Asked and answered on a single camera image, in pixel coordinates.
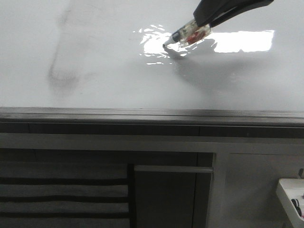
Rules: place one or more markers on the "white black whiteboard marker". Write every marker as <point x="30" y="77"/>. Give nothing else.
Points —
<point x="189" y="34"/>

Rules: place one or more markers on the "white whiteboard with frame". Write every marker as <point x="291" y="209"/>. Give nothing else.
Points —
<point x="98" y="66"/>

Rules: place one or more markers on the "striped slatted panel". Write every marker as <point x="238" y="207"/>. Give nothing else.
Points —
<point x="62" y="195"/>

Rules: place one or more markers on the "dark cabinet panel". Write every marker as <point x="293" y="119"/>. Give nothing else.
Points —
<point x="166" y="199"/>

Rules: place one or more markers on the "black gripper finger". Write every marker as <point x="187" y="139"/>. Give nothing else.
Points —
<point x="243" y="6"/>
<point x="207" y="10"/>

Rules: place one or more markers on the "white plastic tray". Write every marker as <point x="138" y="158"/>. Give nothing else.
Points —
<point x="291" y="195"/>

